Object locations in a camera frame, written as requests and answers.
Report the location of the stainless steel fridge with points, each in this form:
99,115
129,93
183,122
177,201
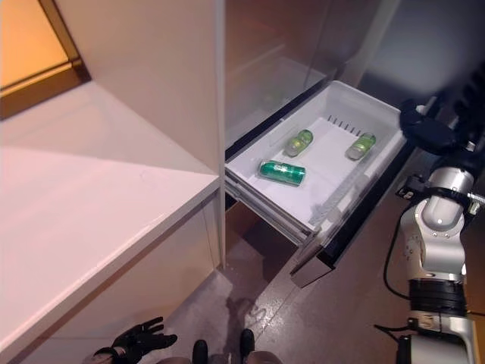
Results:
303,45

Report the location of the dark fridge drawer front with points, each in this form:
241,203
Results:
356,231

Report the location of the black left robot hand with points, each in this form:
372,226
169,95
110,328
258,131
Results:
132,345

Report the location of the green bottle, right in drawer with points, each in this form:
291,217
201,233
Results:
360,146

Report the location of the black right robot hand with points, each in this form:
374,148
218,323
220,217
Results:
428,129

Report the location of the black robot foot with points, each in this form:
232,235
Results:
200,352
247,343

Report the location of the green bottle, in drawer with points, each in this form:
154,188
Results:
299,142
360,146

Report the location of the tall beige cabinet panel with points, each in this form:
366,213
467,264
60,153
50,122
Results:
159,76

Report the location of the black right robot foot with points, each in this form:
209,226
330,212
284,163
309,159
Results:
247,343

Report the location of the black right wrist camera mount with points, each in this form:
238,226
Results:
413,187

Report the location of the orange window with brown frame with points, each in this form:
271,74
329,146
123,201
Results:
26,45

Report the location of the white fridge drawer bin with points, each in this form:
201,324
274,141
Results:
333,182

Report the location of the dark green drink can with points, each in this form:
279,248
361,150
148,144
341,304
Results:
282,173

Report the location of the black left robot foot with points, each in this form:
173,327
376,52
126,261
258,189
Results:
200,352

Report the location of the green bottle, left in drawer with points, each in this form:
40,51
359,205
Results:
299,142

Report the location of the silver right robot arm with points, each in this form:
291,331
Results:
439,242

